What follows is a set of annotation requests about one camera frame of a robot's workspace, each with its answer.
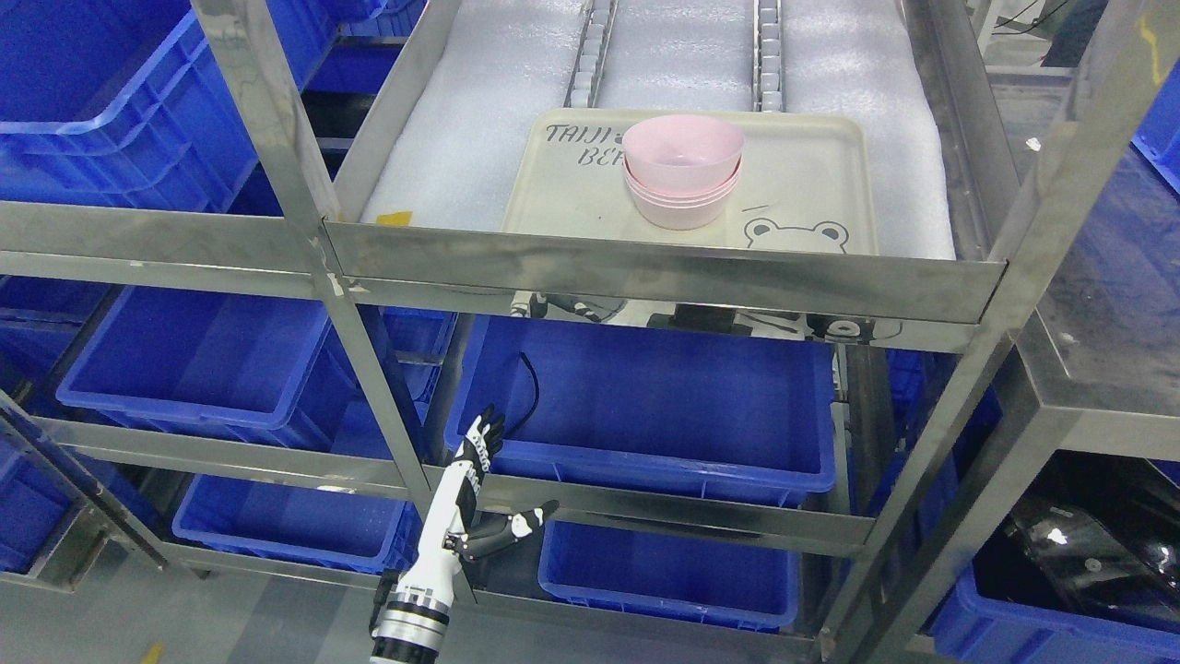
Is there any blue bin lower centre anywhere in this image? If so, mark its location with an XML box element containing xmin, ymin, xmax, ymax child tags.
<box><xmin>537</xmin><ymin>522</ymin><xmax>800</xmax><ymax>632</ymax></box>

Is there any white foam sheet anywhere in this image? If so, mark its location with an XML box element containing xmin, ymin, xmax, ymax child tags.
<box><xmin>360</xmin><ymin>1</ymin><xmax>956</xmax><ymax>259</ymax></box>

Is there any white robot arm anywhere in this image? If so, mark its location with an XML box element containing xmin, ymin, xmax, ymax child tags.
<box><xmin>368</xmin><ymin>570</ymin><xmax>451</xmax><ymax>663</ymax></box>

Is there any cream plastic tray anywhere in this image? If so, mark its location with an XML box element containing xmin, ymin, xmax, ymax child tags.
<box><xmin>502</xmin><ymin>109</ymin><xmax>879</xmax><ymax>255</ymax></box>

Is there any blue bin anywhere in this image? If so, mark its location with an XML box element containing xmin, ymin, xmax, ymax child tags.
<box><xmin>537</xmin><ymin>522</ymin><xmax>800</xmax><ymax>632</ymax></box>
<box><xmin>171</xmin><ymin>475</ymin><xmax>421</xmax><ymax>576</ymax></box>
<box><xmin>0</xmin><ymin>0</ymin><xmax>340</xmax><ymax>218</ymax></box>

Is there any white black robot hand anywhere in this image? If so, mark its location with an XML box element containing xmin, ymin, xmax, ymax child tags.
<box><xmin>395</xmin><ymin>405</ymin><xmax>561</xmax><ymax>606</ymax></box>

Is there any blue bin top left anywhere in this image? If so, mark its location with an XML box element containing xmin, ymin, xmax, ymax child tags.
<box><xmin>0</xmin><ymin>0</ymin><xmax>340</xmax><ymax>218</ymax></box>

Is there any stack of pink bowls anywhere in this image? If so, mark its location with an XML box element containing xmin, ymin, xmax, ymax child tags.
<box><xmin>624</xmin><ymin>159</ymin><xmax>743</xmax><ymax>231</ymax></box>

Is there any steel shelf rack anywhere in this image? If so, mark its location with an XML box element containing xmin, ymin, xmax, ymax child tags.
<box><xmin>4</xmin><ymin>1</ymin><xmax>1176</xmax><ymax>663</ymax></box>

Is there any blue bin left shelf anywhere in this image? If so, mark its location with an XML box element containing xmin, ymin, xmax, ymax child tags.
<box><xmin>55</xmin><ymin>287</ymin><xmax>359</xmax><ymax>451</ymax></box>

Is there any blue bin lower left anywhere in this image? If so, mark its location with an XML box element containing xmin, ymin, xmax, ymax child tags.
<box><xmin>171</xmin><ymin>475</ymin><xmax>421</xmax><ymax>576</ymax></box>

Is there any pink plastic bowl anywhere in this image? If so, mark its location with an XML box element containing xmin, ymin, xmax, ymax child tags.
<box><xmin>622</xmin><ymin>114</ymin><xmax>746</xmax><ymax>196</ymax></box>

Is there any large blue bin middle shelf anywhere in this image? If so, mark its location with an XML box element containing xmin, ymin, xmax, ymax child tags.
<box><xmin>445</xmin><ymin>316</ymin><xmax>837</xmax><ymax>508</ymax></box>

